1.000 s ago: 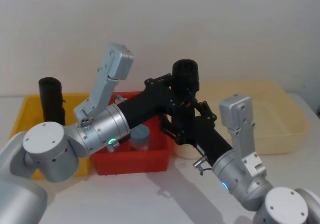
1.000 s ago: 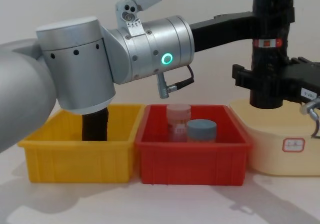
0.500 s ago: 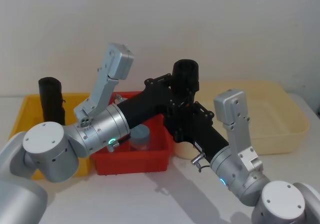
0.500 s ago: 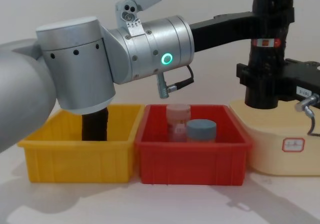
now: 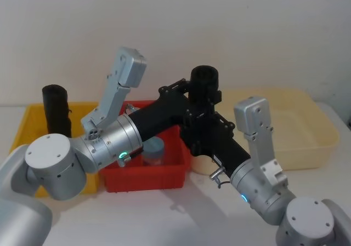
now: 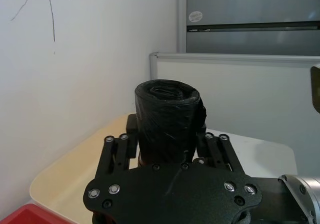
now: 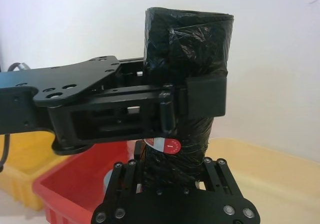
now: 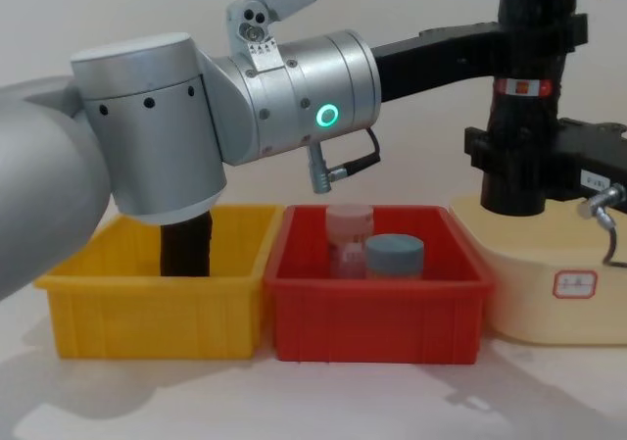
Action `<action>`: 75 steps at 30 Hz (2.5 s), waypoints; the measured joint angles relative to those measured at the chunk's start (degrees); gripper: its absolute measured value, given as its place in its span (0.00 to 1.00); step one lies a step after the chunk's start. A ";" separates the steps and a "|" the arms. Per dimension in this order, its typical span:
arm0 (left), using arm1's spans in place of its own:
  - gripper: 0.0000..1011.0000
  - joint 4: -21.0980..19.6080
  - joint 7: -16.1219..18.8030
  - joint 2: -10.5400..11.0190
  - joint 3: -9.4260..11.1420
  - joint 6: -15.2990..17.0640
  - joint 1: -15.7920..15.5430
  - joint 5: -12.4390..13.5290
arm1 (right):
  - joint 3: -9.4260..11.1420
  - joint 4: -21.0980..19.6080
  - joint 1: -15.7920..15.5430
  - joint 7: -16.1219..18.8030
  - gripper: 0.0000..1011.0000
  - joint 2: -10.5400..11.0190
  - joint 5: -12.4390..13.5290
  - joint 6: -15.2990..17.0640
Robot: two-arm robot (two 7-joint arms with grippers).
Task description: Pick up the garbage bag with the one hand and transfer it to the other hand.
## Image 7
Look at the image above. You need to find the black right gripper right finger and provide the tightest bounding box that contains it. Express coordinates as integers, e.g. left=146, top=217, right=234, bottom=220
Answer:
left=199, top=158, right=261, bottom=224

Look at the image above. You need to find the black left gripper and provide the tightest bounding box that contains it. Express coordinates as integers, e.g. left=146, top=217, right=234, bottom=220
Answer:
left=0, top=55, right=146, bottom=135

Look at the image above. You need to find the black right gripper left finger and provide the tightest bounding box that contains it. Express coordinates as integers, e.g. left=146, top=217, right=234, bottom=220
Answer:
left=91, top=141, right=149, bottom=224

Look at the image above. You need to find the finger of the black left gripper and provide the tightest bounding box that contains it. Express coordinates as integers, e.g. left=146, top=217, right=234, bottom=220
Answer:
left=48, top=76, right=228, bottom=157

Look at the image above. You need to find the black plastic bag roll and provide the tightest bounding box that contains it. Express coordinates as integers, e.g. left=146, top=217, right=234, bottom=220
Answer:
left=143, top=6, right=235, bottom=193

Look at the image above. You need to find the grey round object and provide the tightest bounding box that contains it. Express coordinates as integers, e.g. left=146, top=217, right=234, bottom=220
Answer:
left=102, top=169, right=114, bottom=194

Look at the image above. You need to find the red plastic bin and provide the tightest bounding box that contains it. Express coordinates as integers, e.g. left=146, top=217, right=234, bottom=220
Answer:
left=32, top=140, right=141, bottom=224

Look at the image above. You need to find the cream plastic bin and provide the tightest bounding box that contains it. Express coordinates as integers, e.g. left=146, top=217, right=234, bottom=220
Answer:
left=199, top=137, right=320, bottom=224

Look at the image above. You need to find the yellow plastic bin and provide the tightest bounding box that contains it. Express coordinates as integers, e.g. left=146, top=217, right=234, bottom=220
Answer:
left=0, top=130, right=69, bottom=211

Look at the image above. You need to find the grey cable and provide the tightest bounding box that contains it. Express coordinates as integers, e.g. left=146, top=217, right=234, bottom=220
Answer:
left=6, top=62, right=31, bottom=73

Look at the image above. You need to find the thin dark cable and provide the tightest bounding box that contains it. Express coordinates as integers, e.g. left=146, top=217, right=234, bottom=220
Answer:
left=0, top=133, right=11, bottom=171

